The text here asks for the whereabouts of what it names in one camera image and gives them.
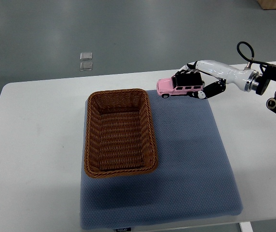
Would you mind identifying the pink toy car black roof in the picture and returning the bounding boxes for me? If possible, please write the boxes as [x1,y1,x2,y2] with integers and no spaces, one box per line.
[156,71,205,98]

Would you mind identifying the brown wicker basket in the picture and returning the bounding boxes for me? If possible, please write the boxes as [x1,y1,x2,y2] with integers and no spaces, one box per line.
[84,88,158,178]

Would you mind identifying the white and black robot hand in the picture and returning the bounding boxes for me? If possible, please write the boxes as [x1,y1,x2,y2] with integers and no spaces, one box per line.
[176,60,259,99]

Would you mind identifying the floor outlet plate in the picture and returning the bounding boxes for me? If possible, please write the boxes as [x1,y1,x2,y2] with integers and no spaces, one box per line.
[80,52,93,60]
[80,61,93,71]

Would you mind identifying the wooden box corner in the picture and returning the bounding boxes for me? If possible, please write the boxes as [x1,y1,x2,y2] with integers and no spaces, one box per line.
[257,0,276,10]

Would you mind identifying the white table leg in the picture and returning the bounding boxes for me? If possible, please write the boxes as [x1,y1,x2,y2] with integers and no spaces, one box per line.
[239,221,253,232]

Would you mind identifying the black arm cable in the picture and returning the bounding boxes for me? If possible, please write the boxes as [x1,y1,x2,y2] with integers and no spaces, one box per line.
[236,41,268,73]

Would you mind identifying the upper floor outlet plate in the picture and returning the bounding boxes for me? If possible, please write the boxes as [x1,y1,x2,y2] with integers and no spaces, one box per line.
[80,52,93,60]

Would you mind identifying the lower floor outlet plate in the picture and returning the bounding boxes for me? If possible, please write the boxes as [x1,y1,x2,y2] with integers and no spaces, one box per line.
[80,61,93,71]

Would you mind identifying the blue-grey quilted mat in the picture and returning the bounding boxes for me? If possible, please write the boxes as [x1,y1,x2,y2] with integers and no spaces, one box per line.
[80,90,243,230]

